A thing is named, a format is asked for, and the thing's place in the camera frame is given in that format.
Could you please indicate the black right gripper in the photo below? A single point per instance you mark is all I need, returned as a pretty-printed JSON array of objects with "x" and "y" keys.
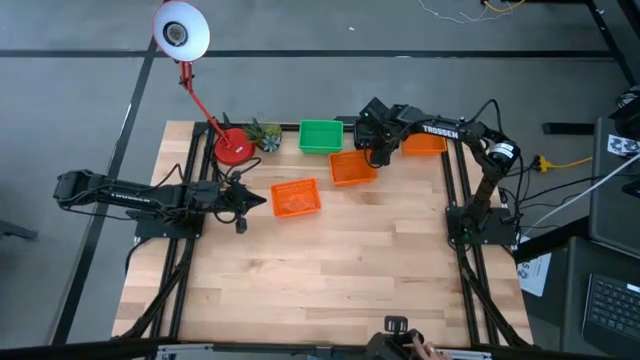
[{"x": 385, "y": 122}]

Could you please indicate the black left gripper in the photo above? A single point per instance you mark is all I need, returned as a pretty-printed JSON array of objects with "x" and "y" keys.
[{"x": 212, "y": 197}]

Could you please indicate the orange plastic slotted basket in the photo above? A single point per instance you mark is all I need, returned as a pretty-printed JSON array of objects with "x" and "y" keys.
[
  {"x": 350, "y": 170},
  {"x": 295, "y": 200},
  {"x": 425, "y": 145}
]

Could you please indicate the green plastic slotted basket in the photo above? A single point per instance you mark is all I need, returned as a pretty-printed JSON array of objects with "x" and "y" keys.
[{"x": 320, "y": 136}]

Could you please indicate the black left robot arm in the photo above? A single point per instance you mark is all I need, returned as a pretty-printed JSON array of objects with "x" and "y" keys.
[{"x": 130, "y": 196}]

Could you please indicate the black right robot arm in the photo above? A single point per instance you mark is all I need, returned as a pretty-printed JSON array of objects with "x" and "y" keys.
[{"x": 445, "y": 131}]

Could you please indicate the potted succulent plant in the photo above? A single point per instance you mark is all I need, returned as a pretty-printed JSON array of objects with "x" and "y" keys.
[{"x": 270, "y": 140}]

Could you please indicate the red desk lamp white shade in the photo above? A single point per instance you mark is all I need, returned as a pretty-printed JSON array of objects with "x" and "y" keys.
[{"x": 181, "y": 31}]

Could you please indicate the black floor bar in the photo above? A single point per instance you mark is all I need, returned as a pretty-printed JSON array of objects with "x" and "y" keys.
[{"x": 570, "y": 128}]

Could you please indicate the white paper sheet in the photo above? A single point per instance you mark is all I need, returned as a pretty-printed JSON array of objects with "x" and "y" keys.
[{"x": 535, "y": 275}]

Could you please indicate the person's hand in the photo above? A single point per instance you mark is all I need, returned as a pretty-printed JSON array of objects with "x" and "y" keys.
[{"x": 425, "y": 352}]

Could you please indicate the black floor foot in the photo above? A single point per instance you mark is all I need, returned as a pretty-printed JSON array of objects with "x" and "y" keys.
[{"x": 15, "y": 230}]

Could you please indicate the black desk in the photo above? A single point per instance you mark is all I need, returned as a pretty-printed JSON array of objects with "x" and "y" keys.
[{"x": 570, "y": 300}]

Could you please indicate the printed marker sheet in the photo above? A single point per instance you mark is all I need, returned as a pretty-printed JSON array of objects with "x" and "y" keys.
[{"x": 620, "y": 145}]

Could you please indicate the black side table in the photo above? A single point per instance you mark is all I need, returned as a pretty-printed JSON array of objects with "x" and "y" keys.
[{"x": 615, "y": 215}]

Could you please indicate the black table legs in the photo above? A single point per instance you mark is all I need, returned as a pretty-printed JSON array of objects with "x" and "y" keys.
[{"x": 607, "y": 37}]

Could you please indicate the black keyboard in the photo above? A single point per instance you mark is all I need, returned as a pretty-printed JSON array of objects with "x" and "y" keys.
[{"x": 612, "y": 310}]

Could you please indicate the black aluminium table frame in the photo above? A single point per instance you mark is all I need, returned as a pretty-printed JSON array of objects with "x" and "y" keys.
[{"x": 187, "y": 270}]

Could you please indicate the black table-level camera mount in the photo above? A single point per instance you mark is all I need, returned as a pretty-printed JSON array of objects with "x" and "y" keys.
[{"x": 395, "y": 345}]

